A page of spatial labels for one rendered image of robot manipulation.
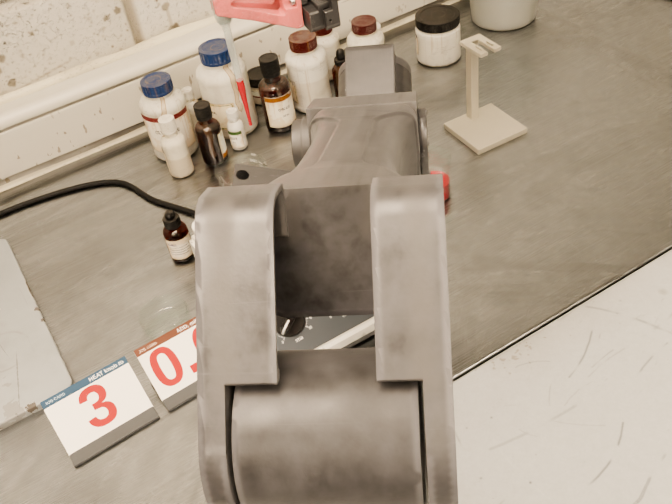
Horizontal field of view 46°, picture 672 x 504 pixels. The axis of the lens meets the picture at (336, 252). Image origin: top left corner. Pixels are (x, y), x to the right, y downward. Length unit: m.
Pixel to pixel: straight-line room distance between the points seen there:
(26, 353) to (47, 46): 0.45
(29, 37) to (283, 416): 0.94
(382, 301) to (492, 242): 0.66
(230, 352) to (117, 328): 0.64
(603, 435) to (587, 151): 0.43
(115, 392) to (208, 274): 0.54
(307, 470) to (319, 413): 0.02
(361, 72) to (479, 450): 0.36
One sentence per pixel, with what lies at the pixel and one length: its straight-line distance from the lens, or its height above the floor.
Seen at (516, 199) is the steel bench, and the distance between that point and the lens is 0.98.
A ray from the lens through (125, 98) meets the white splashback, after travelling 1.19.
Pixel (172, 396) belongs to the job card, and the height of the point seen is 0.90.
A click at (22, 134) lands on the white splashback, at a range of 1.17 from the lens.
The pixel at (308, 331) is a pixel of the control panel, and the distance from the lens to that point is 0.79.
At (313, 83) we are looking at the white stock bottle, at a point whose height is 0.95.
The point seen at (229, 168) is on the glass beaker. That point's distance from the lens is 0.84.
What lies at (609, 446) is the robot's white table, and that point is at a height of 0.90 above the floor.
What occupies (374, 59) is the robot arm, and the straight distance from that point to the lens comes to 0.59.
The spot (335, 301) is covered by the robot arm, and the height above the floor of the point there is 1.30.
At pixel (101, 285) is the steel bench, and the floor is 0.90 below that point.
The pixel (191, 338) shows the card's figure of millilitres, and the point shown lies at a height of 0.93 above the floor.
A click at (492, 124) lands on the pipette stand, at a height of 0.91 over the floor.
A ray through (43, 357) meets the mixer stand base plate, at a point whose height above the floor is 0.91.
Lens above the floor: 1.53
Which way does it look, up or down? 42 degrees down
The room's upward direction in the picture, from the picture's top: 10 degrees counter-clockwise
